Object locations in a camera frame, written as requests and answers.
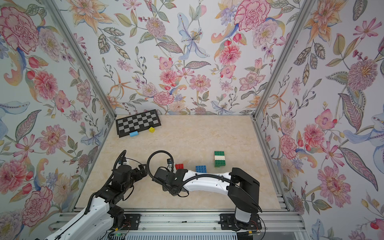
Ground red lego brick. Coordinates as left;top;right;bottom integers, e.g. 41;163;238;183
175;164;184;170

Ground long blue lego brick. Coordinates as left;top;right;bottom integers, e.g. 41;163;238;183
196;166;207;173

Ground green lego brick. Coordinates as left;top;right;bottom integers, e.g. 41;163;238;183
214;151;225;156
214;160;226;168

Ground white lego brick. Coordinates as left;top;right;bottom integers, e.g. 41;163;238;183
214;155;225;161

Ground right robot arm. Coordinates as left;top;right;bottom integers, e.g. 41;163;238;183
152;168;262;224

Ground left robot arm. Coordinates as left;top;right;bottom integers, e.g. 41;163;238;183
46;165;147;240

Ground light blue cylinder block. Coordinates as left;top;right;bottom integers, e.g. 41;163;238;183
129;131;139;137

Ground black grey chessboard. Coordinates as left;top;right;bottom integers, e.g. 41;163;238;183
116;110;161;138

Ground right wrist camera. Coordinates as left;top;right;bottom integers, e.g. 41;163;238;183
167;159;174;166

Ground aluminium rail frame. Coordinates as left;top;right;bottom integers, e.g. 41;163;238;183
96;197;309;240

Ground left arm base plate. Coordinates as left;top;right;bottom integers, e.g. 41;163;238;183
108;214;142;231

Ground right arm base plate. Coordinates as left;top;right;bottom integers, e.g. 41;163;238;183
218;214;263;232

